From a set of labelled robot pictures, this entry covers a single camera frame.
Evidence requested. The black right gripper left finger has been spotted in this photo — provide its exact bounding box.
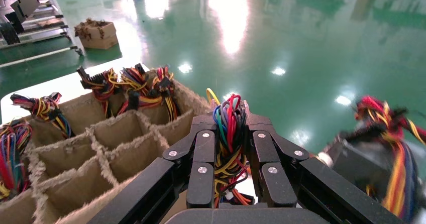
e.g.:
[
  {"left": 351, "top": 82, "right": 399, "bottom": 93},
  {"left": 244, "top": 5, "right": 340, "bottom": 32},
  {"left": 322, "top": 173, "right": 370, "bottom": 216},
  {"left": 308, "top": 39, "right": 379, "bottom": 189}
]
[{"left": 87, "top": 114, "right": 218, "bottom": 224}]

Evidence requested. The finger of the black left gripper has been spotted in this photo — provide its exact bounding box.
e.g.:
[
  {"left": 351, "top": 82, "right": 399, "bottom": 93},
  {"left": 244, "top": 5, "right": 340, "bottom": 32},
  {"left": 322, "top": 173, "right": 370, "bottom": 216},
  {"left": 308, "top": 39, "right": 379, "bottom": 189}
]
[{"left": 0, "top": 13, "right": 21, "bottom": 46}]

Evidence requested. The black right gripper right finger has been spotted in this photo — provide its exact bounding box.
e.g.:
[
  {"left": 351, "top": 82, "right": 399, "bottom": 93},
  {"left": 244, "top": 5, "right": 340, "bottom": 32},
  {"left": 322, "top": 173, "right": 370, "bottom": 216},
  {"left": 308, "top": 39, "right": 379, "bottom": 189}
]
[{"left": 247, "top": 113, "right": 404, "bottom": 224}]

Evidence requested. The power supply with multicoloured wires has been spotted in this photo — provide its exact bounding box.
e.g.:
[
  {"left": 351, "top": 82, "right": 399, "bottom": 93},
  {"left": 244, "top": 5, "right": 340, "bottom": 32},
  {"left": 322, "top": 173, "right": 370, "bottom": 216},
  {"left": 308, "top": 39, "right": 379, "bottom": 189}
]
[{"left": 205, "top": 88, "right": 255, "bottom": 207}]

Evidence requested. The metal pipe rack cart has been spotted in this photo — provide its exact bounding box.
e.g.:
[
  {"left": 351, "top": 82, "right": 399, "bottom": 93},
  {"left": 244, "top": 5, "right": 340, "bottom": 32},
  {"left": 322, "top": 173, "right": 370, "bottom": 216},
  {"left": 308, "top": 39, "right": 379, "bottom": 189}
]
[{"left": 0, "top": 3, "right": 84, "bottom": 69}]

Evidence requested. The white rack pipe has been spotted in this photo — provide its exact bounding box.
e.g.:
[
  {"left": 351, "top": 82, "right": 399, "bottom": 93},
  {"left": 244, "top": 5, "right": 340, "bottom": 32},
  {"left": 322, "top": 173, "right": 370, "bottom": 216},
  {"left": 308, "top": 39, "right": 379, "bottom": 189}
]
[{"left": 316, "top": 151, "right": 335, "bottom": 168}]

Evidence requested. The small brown cardboard box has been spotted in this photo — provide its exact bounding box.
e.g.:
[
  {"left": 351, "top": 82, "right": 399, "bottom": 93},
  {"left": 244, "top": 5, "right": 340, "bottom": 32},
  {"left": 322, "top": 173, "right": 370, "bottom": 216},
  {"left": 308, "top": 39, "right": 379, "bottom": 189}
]
[{"left": 73, "top": 17, "right": 120, "bottom": 50}]

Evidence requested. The dark grey power supply unit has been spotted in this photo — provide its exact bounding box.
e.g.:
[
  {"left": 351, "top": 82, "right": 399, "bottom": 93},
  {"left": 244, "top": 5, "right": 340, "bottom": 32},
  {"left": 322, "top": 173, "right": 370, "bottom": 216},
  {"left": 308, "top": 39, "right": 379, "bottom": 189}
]
[{"left": 316, "top": 95, "right": 426, "bottom": 224}]

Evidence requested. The cardboard box with dividers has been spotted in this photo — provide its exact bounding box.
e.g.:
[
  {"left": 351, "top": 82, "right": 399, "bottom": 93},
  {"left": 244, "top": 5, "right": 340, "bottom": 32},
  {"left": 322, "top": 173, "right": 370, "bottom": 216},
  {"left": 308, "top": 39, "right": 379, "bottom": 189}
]
[{"left": 0, "top": 70, "right": 214, "bottom": 224}]

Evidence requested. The red yellow black wire bundle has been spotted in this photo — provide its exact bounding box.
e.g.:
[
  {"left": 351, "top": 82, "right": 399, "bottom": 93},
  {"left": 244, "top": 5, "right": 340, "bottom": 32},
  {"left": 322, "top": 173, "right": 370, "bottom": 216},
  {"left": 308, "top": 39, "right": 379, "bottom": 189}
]
[{"left": 150, "top": 65, "right": 182, "bottom": 124}]

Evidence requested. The striped red yellow wire bundle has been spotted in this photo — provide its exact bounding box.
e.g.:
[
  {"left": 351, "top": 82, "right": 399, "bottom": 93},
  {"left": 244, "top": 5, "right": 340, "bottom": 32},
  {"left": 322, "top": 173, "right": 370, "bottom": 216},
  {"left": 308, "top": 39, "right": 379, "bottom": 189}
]
[{"left": 10, "top": 92, "right": 73, "bottom": 140}]

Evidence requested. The orange blue wire bundle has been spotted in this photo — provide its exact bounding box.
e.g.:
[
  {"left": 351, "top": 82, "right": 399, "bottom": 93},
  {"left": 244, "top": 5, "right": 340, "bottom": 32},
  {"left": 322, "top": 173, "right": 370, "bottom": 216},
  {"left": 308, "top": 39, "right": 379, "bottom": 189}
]
[{"left": 117, "top": 63, "right": 154, "bottom": 115}]

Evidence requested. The red wire bundle black connector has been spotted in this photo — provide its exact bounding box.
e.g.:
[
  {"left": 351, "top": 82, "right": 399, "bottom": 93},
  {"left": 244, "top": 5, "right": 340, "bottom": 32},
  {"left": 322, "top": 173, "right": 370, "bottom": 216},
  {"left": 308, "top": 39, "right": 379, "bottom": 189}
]
[{"left": 76, "top": 66, "right": 121, "bottom": 119}]

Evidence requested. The red blue green wire bundle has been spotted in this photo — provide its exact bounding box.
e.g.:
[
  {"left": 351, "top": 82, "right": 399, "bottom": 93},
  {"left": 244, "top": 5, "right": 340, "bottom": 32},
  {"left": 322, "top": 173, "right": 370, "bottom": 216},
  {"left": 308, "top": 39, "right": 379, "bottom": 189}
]
[{"left": 0, "top": 119, "right": 33, "bottom": 202}]

